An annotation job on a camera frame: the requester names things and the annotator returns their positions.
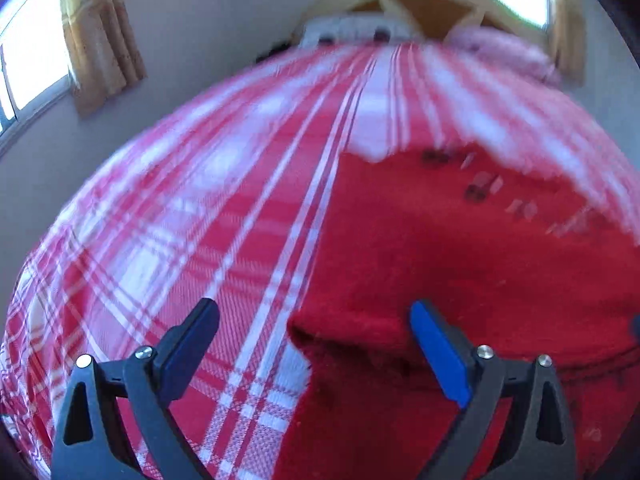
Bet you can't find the large sliding window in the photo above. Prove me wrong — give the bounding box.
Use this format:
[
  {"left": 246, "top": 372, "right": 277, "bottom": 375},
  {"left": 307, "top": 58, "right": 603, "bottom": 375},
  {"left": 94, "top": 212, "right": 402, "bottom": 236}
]
[{"left": 0, "top": 0, "right": 72, "bottom": 137}]

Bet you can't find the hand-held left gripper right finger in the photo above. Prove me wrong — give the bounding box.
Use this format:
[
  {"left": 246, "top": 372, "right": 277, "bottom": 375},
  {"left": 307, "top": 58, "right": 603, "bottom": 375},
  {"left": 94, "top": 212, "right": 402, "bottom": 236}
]
[{"left": 409, "top": 300, "right": 581, "bottom": 480}]

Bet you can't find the yellow floral curtain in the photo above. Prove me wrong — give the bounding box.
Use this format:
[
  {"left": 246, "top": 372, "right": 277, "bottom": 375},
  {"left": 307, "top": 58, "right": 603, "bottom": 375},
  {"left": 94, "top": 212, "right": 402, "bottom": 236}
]
[
  {"left": 59, "top": 0, "right": 149, "bottom": 119},
  {"left": 545, "top": 0, "right": 587, "bottom": 86}
]

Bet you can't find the white patterned pillow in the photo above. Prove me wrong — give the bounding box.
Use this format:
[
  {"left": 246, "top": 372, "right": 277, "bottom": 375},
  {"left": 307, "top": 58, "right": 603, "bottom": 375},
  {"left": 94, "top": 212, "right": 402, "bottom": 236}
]
[{"left": 300, "top": 16, "right": 416, "bottom": 49}]

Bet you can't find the red plaid bed sheet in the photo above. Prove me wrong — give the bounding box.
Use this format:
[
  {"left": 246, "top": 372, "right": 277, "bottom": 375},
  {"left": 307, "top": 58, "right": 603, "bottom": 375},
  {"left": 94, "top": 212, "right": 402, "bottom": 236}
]
[{"left": 0, "top": 40, "right": 640, "bottom": 480}]

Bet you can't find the pink pillow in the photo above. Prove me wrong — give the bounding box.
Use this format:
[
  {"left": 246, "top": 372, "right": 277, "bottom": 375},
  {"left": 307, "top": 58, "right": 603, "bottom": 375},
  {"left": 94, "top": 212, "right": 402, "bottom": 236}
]
[{"left": 445, "top": 27, "right": 563, "bottom": 86}]

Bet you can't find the red knit sweater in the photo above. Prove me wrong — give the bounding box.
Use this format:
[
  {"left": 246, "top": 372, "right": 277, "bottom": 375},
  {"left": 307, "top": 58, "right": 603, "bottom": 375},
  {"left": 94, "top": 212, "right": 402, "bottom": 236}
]
[{"left": 287, "top": 147, "right": 640, "bottom": 480}]

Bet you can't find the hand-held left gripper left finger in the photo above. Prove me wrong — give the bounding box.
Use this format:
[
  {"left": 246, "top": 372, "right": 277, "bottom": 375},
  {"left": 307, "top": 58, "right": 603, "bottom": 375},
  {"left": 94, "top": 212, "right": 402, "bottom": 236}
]
[{"left": 50, "top": 297, "right": 221, "bottom": 480}]

